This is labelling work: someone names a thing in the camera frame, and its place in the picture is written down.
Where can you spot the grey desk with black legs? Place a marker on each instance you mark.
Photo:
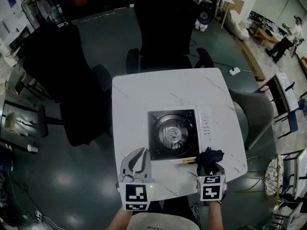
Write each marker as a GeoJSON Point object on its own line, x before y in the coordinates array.
{"type": "Point", "coordinates": [43, 121]}

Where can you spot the crumpled white plastic sheet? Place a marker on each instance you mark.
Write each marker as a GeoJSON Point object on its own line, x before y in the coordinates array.
{"type": "Point", "coordinates": [26, 126]}

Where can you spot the hanging beige garments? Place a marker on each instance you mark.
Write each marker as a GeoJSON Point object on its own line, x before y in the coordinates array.
{"type": "Point", "coordinates": [44, 7]}

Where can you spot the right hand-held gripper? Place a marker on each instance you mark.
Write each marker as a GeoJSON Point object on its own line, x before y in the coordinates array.
{"type": "Point", "coordinates": [211, 188]}

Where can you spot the white power adapter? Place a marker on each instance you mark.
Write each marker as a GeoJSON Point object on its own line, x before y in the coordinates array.
{"type": "Point", "coordinates": [39, 215]}

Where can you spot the grey shell chair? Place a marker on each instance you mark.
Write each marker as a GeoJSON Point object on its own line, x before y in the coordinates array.
{"type": "Point", "coordinates": [254, 114]}

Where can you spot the white foam bag pile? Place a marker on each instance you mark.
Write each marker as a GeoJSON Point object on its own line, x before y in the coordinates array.
{"type": "Point", "coordinates": [237, 25]}

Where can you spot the person's left forearm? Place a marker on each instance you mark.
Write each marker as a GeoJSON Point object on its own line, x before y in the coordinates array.
{"type": "Point", "coordinates": [120, 220]}

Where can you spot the person's white shirt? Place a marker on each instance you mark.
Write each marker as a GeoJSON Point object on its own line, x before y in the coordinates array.
{"type": "Point", "coordinates": [165, 221]}

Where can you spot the blue wall poster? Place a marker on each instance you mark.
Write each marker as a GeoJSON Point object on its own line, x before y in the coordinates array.
{"type": "Point", "coordinates": [14, 2]}

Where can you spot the person's right forearm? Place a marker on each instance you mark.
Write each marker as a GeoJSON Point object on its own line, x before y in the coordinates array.
{"type": "Point", "coordinates": [214, 217]}

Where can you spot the white console table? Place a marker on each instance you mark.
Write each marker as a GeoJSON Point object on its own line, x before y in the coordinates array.
{"type": "Point", "coordinates": [20, 38]}

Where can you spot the white power strip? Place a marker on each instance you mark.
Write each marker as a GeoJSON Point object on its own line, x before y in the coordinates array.
{"type": "Point", "coordinates": [234, 71]}

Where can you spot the black mesh office chair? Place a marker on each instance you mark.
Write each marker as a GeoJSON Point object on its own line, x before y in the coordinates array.
{"type": "Point", "coordinates": [60, 68]}
{"type": "Point", "coordinates": [165, 20]}

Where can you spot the white top side table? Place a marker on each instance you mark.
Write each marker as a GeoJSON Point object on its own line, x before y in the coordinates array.
{"type": "Point", "coordinates": [285, 92]}
{"type": "Point", "coordinates": [299, 171]}

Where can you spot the low wooden table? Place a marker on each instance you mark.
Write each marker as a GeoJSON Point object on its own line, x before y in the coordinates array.
{"type": "Point", "coordinates": [263, 33]}

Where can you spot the white portable gas stove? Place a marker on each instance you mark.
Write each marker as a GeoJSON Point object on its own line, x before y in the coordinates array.
{"type": "Point", "coordinates": [204, 128]}

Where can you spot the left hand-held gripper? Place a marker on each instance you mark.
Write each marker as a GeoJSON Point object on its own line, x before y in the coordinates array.
{"type": "Point", "coordinates": [136, 195]}

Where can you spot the black coat rack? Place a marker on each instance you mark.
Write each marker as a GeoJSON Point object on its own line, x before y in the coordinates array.
{"type": "Point", "coordinates": [40, 8]}

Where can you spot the dark blue cloth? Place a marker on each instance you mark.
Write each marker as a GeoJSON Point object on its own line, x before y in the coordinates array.
{"type": "Point", "coordinates": [209, 156]}

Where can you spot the leaning cardboard panel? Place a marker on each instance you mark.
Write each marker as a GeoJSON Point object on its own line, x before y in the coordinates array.
{"type": "Point", "coordinates": [233, 5]}

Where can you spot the black white ergonomic chair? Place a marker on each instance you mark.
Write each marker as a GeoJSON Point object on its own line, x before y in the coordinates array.
{"type": "Point", "coordinates": [207, 11]}

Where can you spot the beige paper bag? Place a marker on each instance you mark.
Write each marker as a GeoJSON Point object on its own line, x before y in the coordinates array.
{"type": "Point", "coordinates": [10, 122]}

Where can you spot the white paper cup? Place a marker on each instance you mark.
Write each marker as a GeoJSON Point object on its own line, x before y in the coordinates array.
{"type": "Point", "coordinates": [32, 148]}

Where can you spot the blue chair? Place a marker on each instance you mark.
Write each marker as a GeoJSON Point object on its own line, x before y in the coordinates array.
{"type": "Point", "coordinates": [293, 122]}

